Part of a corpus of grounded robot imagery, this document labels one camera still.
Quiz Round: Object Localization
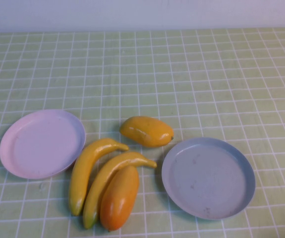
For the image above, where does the yellow plastic mango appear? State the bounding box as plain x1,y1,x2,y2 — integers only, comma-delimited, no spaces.
119,116,174,148

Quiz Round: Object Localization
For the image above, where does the yellow plastic banana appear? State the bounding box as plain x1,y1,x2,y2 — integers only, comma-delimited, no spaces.
82,152,158,230
68,138,130,216

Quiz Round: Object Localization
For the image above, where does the orange plastic mango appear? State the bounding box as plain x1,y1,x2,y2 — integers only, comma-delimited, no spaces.
100,165,140,232

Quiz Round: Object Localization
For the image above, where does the blue round plastic plate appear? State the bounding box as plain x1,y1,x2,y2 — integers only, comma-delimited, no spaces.
161,137,256,221

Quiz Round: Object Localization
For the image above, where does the pink round plastic plate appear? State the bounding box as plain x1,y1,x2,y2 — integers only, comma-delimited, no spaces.
0,109,87,180

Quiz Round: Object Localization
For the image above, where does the green checked tablecloth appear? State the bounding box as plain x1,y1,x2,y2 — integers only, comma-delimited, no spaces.
0,27,285,238

